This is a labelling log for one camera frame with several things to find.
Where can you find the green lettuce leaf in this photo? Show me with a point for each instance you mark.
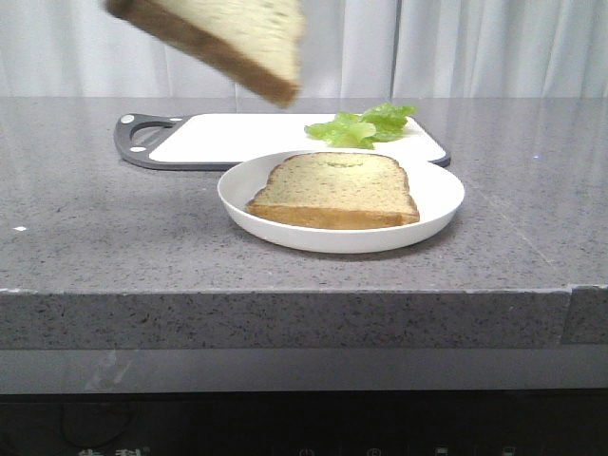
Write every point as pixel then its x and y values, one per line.
pixel 383 123

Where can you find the bread slice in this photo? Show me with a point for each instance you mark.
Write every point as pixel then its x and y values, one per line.
pixel 336 190
pixel 255 43

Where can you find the white round plate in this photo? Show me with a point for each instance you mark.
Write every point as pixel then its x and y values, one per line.
pixel 437 193

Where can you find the white cutting board grey rim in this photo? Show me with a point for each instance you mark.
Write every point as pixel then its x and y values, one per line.
pixel 212 142

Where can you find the white curtain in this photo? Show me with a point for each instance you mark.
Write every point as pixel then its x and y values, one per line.
pixel 351 49

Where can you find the black appliance control panel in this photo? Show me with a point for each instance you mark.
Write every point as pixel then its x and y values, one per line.
pixel 495 422

